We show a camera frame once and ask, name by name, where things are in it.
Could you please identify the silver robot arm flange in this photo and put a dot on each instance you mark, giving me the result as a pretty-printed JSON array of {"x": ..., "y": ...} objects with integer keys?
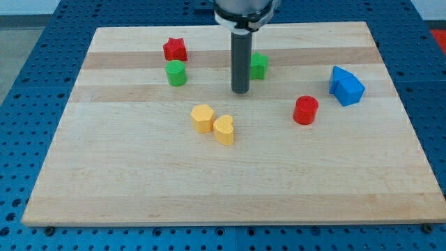
[{"x": 242, "y": 17}]

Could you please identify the yellow hexagon block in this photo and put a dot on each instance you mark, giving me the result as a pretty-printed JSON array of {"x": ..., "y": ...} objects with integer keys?
[{"x": 202, "y": 117}]

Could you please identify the blue triangle block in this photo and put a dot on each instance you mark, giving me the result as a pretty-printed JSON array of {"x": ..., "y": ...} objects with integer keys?
[{"x": 337, "y": 74}]

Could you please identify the yellow heart block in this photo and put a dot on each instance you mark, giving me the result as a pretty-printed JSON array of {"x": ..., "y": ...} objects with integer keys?
[{"x": 224, "y": 130}]

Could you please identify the wooden board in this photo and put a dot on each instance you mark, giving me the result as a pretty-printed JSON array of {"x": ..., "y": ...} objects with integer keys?
[{"x": 125, "y": 152}]

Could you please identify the green star block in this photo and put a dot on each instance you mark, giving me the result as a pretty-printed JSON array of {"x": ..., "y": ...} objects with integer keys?
[{"x": 259, "y": 66}]

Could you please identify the green cylinder block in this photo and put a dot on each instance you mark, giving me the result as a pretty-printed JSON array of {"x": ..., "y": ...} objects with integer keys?
[{"x": 176, "y": 73}]

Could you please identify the red cylinder block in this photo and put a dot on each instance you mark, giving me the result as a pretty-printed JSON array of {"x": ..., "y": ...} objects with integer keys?
[{"x": 305, "y": 110}]

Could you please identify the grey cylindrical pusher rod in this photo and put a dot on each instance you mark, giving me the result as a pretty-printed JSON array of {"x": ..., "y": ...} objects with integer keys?
[{"x": 241, "y": 49}]

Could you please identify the red star block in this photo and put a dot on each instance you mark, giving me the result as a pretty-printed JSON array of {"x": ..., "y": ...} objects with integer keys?
[{"x": 175, "y": 49}]

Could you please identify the blue cube block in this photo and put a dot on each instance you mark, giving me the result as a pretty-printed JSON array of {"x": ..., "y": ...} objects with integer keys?
[{"x": 349, "y": 91}]

